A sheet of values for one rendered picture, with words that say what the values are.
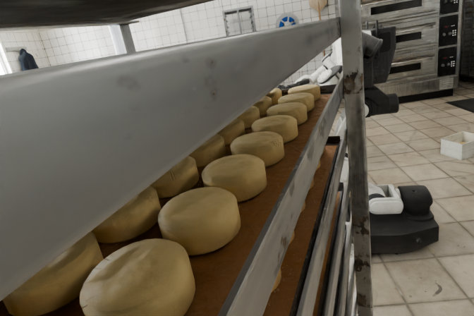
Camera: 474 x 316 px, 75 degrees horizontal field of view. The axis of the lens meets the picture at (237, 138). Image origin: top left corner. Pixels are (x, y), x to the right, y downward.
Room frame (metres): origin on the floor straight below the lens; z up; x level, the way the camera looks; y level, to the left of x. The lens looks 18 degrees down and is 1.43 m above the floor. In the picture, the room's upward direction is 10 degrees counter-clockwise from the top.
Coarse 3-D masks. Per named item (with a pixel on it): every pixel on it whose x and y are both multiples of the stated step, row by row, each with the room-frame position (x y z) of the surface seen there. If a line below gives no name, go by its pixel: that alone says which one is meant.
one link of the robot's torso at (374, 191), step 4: (344, 160) 1.70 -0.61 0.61; (344, 164) 1.69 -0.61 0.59; (344, 168) 1.69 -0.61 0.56; (344, 172) 1.69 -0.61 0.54; (344, 176) 1.69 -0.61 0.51; (340, 180) 1.71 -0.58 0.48; (344, 180) 1.69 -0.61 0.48; (368, 184) 1.74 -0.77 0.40; (372, 184) 1.78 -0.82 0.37; (368, 188) 1.71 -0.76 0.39; (372, 188) 1.72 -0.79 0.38; (376, 188) 1.74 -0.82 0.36; (380, 188) 1.77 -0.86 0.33; (368, 192) 1.71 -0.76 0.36; (372, 192) 1.70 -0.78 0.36; (376, 192) 1.69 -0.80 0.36; (380, 192) 1.71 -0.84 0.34; (372, 196) 1.68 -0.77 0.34; (376, 196) 1.68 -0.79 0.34; (380, 196) 1.67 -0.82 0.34; (384, 196) 1.68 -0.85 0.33
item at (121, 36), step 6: (114, 30) 0.69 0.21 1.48; (120, 30) 0.68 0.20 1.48; (126, 30) 0.69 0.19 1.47; (114, 36) 0.69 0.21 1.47; (120, 36) 0.68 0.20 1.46; (126, 36) 0.69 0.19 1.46; (114, 42) 0.69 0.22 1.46; (120, 42) 0.68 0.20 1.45; (126, 42) 0.68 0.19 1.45; (132, 42) 0.70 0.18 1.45; (120, 48) 0.68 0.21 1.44; (126, 48) 0.68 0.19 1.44; (132, 48) 0.70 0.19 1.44
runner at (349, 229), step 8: (352, 232) 0.49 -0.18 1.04; (344, 248) 0.45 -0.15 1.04; (344, 256) 0.43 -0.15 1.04; (344, 264) 0.42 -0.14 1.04; (344, 272) 0.37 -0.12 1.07; (344, 280) 0.36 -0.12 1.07; (344, 288) 0.35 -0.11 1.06; (344, 296) 0.34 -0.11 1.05; (344, 304) 0.33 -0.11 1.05; (336, 312) 0.33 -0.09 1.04; (344, 312) 0.33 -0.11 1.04
